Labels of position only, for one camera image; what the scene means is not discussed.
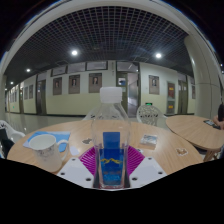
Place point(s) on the clear plastic water bottle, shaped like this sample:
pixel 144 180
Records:
pixel 111 133

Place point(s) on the round wooden side table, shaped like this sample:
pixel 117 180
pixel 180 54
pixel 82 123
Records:
pixel 193 130

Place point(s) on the framed wall portraits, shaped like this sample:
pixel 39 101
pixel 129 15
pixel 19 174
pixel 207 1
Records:
pixel 95 82

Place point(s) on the round ceiling lights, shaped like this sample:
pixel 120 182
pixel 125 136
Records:
pixel 74 52

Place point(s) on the dark flat phone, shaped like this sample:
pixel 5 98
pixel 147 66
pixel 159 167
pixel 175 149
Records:
pixel 211 123

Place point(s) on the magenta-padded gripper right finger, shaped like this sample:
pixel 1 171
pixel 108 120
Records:
pixel 146 171

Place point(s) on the white ceramic mug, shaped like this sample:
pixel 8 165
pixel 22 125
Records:
pixel 46 153

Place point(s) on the small white paper scrap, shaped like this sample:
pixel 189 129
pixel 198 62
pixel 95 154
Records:
pixel 74 151

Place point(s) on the small printed card pack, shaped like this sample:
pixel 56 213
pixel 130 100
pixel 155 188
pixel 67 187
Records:
pixel 149 140

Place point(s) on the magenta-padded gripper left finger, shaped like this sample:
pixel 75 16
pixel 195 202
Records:
pixel 77 172

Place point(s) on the light blue paper sheet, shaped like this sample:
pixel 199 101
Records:
pixel 63 136

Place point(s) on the person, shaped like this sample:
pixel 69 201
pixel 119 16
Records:
pixel 220 118

